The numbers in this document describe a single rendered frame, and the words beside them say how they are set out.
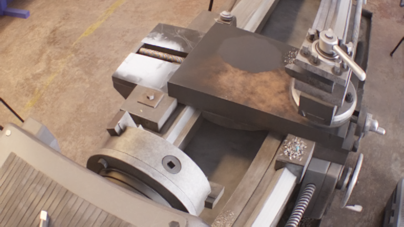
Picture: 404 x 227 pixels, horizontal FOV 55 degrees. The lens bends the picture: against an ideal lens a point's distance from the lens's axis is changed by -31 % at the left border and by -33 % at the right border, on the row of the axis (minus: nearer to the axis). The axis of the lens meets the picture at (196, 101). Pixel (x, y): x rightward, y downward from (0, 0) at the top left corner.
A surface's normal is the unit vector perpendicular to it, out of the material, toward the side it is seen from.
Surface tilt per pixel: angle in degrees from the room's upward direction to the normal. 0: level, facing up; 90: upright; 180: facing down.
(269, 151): 0
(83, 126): 0
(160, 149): 19
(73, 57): 0
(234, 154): 12
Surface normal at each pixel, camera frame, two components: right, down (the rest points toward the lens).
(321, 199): -0.44, 0.63
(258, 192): -0.03, -0.72
